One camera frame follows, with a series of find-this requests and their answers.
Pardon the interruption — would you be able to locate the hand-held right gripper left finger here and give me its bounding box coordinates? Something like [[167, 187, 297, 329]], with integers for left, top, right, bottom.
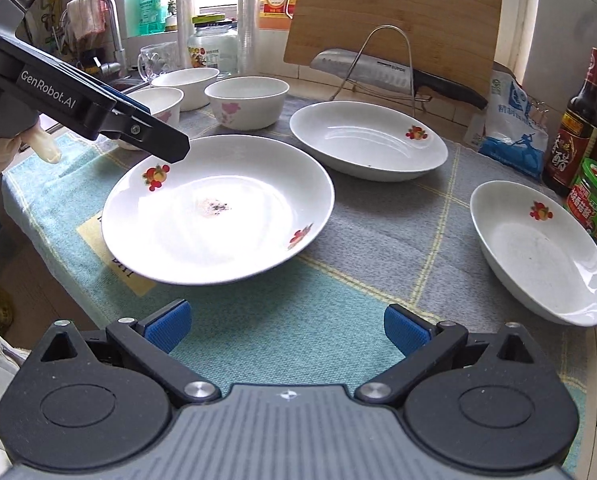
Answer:
[[38, 299, 222, 408]]

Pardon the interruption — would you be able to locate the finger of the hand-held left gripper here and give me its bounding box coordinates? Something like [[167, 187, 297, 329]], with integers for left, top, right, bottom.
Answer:
[[96, 104, 190, 164], [103, 84, 152, 117]]

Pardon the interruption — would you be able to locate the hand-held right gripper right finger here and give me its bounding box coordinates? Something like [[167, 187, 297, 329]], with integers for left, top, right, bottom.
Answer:
[[355, 304, 534, 406]]

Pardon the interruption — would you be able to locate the white porcelain bowl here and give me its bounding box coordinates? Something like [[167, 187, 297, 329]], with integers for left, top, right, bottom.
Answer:
[[204, 76, 290, 131], [151, 67, 220, 111], [116, 87, 185, 151]]

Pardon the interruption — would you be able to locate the person's left hand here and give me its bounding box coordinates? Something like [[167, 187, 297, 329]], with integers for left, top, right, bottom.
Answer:
[[0, 91, 62, 192]]

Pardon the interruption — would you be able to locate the clear glass cup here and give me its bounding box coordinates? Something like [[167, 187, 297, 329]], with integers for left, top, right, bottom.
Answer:
[[137, 41, 182, 81]]

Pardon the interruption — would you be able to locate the steel faucet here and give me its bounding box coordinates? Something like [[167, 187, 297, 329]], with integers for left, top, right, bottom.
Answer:
[[96, 0, 126, 76]]

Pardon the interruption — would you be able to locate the pink and white towel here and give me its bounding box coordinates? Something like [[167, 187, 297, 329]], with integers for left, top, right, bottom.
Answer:
[[66, 0, 106, 41]]

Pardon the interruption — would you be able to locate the grey and teal checked mat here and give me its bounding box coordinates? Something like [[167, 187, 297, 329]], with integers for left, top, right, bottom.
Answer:
[[1, 95, 589, 471]]

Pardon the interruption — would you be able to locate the glass jar with dark lid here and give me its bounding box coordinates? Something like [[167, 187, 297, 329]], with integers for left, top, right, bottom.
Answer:
[[187, 14, 239, 76]]

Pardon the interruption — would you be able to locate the narrow plastic wrap roll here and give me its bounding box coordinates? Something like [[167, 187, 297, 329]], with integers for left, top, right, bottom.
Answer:
[[176, 0, 195, 68]]

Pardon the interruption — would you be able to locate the wide plastic wrap roll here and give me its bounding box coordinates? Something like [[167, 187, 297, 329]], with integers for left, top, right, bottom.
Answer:
[[237, 0, 262, 78]]

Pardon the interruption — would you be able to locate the white and blue salt bag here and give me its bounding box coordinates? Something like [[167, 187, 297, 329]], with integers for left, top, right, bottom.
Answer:
[[471, 62, 549, 181]]

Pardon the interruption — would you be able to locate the green-lidded sauce jar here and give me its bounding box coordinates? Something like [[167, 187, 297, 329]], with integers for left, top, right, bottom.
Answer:
[[566, 157, 597, 248]]

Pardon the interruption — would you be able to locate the dark vinegar bottle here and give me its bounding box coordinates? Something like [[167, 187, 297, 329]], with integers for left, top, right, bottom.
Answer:
[[543, 47, 597, 197]]

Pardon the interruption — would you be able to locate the bamboo cutting board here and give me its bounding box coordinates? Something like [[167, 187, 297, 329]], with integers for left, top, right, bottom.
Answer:
[[282, 0, 503, 93]]

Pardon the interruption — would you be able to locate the black-handled kitchen knife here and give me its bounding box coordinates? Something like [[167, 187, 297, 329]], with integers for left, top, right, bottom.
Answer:
[[310, 48, 488, 111]]

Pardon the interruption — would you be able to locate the metal wire rack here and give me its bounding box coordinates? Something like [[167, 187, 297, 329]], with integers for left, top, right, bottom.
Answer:
[[329, 25, 429, 116]]

